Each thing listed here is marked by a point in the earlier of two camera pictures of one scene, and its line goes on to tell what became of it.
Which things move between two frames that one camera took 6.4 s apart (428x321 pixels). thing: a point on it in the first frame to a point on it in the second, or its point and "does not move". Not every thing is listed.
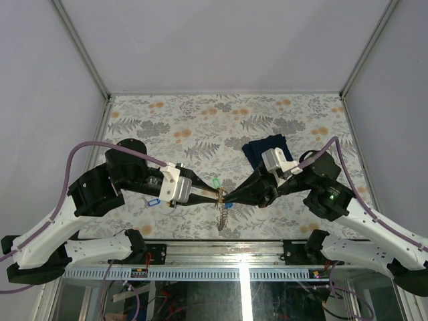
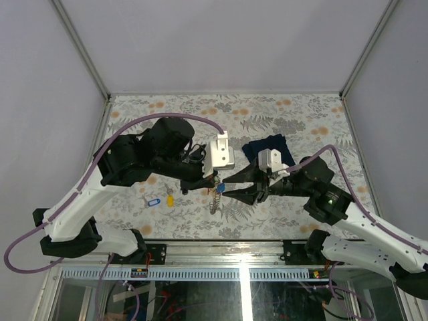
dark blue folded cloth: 253,150 does not move
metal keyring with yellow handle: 222,215 to 215,204
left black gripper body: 150,180 to 192,169
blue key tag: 154,202 does not move
